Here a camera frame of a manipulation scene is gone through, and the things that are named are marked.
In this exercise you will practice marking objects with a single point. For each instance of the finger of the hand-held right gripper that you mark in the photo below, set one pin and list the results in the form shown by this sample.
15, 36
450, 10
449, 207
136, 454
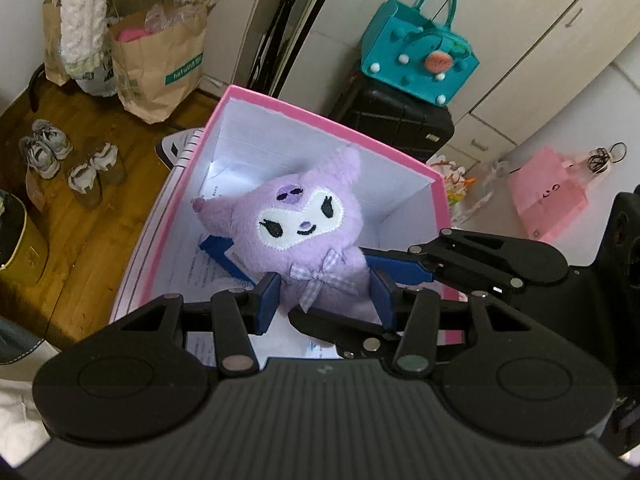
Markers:
325, 325
400, 267

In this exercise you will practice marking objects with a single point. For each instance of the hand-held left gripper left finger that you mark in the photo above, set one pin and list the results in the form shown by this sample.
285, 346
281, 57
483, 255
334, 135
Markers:
265, 305

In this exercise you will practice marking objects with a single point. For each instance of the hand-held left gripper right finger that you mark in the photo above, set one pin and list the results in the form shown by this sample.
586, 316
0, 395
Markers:
385, 305

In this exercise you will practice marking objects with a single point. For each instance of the pink cardboard box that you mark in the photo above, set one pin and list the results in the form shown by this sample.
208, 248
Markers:
400, 195

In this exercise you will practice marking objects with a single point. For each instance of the purple plush toy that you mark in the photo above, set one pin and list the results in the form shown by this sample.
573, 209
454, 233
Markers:
300, 220

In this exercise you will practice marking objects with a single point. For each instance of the pink paper bag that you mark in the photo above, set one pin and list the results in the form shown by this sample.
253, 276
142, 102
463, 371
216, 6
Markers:
545, 195

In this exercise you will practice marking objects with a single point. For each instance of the white orange plastic bag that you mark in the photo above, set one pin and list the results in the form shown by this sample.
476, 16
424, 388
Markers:
457, 185

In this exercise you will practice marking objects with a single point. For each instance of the black suitcase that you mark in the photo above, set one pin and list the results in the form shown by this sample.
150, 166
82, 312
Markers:
390, 120

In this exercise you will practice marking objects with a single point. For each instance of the beige slippers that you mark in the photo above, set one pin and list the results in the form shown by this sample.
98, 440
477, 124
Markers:
85, 185

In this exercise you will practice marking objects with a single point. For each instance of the teal felt handbag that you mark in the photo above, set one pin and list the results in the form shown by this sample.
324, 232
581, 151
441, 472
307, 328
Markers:
400, 45

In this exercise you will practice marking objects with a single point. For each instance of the cream wardrobe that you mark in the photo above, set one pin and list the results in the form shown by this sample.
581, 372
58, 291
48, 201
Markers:
525, 35

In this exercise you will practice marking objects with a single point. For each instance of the gold round box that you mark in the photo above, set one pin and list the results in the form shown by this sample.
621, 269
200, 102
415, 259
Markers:
20, 240

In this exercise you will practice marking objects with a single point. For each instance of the brown paper bag green label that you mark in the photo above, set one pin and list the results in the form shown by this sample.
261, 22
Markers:
150, 75

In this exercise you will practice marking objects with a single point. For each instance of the grey sneaker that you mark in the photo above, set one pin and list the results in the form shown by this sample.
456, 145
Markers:
40, 160
52, 137

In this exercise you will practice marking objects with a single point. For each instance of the black folded tripod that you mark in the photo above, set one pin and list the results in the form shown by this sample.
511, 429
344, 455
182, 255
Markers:
280, 25

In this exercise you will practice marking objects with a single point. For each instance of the white green plastic bag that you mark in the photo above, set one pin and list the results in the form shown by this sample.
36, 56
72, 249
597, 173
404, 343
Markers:
97, 77

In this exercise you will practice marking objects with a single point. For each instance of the pink cloth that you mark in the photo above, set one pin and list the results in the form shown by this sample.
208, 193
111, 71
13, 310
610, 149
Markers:
132, 35

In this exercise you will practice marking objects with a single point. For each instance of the black coat rack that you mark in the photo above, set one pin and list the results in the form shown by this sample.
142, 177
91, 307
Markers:
32, 85

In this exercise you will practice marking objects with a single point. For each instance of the plain brown paper bag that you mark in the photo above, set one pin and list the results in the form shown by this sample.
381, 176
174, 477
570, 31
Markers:
52, 45

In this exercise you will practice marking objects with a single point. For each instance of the cream fuzzy pajamas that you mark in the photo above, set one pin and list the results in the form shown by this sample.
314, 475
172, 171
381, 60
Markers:
80, 10

